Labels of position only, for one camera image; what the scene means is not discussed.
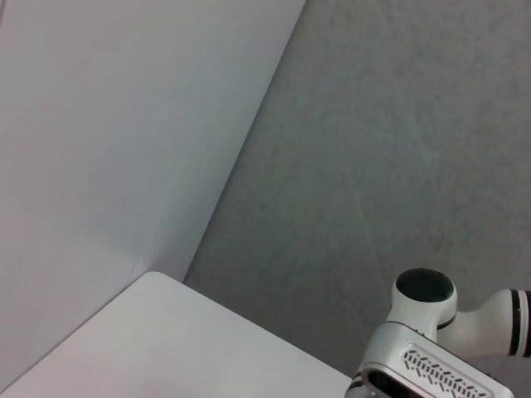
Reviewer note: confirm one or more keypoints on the white robot joint black cap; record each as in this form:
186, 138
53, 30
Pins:
423, 288

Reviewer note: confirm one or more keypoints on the white vented camera housing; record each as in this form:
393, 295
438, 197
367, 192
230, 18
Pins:
415, 358

